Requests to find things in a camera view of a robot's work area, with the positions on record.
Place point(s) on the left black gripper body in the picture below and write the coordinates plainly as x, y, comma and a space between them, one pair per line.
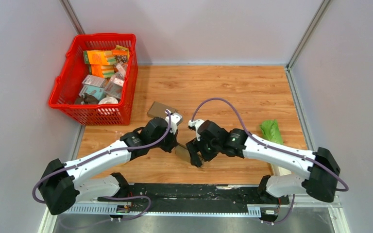
166, 143

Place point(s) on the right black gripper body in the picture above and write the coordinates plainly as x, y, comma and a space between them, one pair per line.
207, 150

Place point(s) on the cardboard box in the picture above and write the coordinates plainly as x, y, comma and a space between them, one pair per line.
158, 109
183, 153

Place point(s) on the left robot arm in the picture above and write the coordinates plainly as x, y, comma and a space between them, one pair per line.
64, 184

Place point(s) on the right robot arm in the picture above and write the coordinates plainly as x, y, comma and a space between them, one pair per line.
315, 173

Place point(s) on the teal box in basket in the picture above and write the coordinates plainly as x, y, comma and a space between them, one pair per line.
97, 92

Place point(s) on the orange green box lower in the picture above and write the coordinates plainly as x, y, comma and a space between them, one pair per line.
103, 71

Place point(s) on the red plastic shopping basket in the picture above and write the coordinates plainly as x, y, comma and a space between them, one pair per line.
69, 83

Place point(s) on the green napa cabbage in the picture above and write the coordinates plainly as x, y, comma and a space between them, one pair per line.
270, 132

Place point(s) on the white tape roll in basket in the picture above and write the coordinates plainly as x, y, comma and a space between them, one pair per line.
109, 100

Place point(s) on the clear packet in basket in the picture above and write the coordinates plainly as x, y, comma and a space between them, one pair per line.
114, 87

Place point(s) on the colourful snack packet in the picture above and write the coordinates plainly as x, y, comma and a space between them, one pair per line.
121, 54

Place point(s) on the grey packet in basket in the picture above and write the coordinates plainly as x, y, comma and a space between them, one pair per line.
94, 81

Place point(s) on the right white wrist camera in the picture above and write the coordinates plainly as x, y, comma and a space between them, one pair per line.
194, 125

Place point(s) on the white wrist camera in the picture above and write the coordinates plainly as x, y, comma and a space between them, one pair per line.
194, 125
174, 120

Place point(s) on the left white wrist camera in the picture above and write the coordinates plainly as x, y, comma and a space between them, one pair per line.
174, 120

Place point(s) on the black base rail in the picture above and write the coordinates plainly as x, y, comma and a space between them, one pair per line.
175, 199

